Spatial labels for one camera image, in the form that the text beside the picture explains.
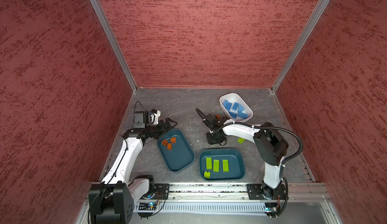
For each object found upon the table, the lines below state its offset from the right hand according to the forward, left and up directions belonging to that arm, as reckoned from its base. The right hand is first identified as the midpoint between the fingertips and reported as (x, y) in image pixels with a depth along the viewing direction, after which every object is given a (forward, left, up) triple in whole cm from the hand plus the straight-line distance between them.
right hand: (211, 144), depth 90 cm
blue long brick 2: (+28, -20, +2) cm, 34 cm away
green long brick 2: (-12, -1, +1) cm, 13 cm away
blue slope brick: (+26, -24, +1) cm, 36 cm away
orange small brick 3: (-2, +25, +4) cm, 26 cm away
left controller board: (-30, +32, 0) cm, 44 cm away
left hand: (+3, +22, +15) cm, 27 cm away
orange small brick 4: (+21, -6, 0) cm, 22 cm away
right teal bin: (-10, -13, +1) cm, 16 cm away
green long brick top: (-12, -7, 0) cm, 14 cm away
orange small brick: (+3, +24, +3) cm, 24 cm away
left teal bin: (-2, +22, 0) cm, 22 cm away
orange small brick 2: (+2, +29, +2) cm, 29 cm away
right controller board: (-32, -26, -1) cm, 41 cm away
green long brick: (-10, +3, 0) cm, 11 cm away
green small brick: (-17, +4, +2) cm, 18 cm away
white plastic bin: (+35, -19, +3) cm, 40 cm away
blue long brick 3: (+21, -17, +1) cm, 27 cm away
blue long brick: (+30, -14, +2) cm, 33 cm away
